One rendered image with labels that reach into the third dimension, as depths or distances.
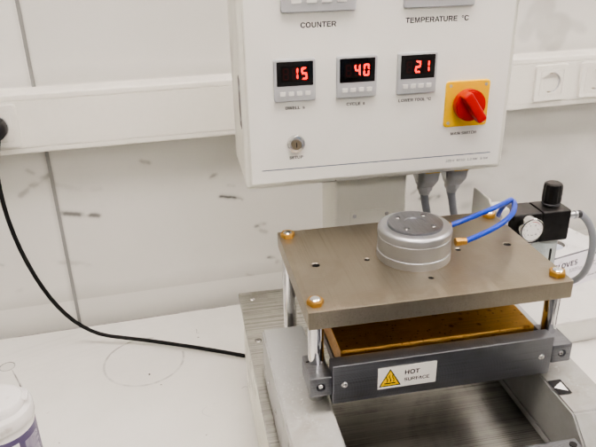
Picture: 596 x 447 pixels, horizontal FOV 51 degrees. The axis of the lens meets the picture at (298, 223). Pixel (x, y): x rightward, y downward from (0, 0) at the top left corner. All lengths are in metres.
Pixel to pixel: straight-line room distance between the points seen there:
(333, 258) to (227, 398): 0.44
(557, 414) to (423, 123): 0.36
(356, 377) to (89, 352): 0.69
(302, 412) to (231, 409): 0.40
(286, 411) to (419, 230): 0.23
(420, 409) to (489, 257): 0.19
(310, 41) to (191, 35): 0.44
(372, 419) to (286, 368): 0.12
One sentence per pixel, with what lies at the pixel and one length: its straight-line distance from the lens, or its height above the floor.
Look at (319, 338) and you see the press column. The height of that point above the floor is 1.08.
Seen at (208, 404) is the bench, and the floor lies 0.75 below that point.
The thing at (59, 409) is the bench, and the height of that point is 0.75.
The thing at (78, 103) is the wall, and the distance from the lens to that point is 1.10.
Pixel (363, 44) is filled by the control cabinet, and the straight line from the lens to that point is 0.74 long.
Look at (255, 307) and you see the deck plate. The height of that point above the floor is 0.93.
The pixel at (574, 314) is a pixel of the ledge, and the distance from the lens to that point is 1.25.
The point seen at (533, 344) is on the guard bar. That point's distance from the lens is 0.68.
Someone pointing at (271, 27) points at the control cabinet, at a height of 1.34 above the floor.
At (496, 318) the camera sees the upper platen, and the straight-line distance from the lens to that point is 0.69.
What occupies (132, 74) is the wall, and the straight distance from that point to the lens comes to 1.13.
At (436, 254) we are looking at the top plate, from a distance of 0.66.
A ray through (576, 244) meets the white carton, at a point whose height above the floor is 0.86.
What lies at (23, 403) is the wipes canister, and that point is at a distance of 0.91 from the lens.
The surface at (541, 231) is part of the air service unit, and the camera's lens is 0.89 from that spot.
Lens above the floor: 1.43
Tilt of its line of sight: 25 degrees down
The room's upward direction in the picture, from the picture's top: 1 degrees counter-clockwise
